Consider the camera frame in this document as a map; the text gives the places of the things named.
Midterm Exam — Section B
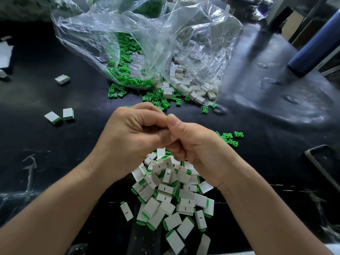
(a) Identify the person's left hand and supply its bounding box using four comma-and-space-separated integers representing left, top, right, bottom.
87, 102, 175, 185

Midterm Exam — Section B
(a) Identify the person's right hand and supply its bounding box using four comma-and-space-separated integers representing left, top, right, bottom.
164, 113, 246, 190

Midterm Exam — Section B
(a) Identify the pile of assembled white-green pieces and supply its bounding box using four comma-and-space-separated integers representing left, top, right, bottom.
131, 147, 215, 255

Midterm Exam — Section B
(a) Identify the heap of white caps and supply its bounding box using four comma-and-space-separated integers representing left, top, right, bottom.
161, 62, 219, 106

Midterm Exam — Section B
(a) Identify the pile of green clips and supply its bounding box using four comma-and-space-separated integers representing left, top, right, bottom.
107, 33, 245, 148

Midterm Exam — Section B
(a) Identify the person's left forearm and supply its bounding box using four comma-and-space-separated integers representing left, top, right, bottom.
0, 163, 119, 255

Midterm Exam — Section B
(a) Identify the person's right forearm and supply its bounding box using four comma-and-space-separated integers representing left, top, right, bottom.
222, 170, 333, 255

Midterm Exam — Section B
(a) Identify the clear plastic bag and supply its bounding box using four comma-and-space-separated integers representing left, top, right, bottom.
51, 0, 244, 91

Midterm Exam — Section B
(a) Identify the black smartphone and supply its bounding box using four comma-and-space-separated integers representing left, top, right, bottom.
304, 144, 340, 192

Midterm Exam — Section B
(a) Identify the plastic bag full of green pieces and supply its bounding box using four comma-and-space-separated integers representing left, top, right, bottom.
89, 0, 170, 19

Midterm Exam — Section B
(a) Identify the white paper sheet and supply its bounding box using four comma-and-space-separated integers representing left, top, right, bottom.
0, 41, 14, 69

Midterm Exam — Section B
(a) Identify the brown cardboard box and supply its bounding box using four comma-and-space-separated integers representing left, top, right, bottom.
283, 8, 307, 40

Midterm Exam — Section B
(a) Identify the blue cylinder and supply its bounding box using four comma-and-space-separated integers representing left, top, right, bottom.
288, 9, 340, 78

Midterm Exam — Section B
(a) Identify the large bag of assembled pieces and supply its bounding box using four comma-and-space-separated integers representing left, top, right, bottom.
0, 0, 83, 22

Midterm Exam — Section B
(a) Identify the white metal frame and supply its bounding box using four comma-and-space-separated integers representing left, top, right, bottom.
266, 0, 340, 40

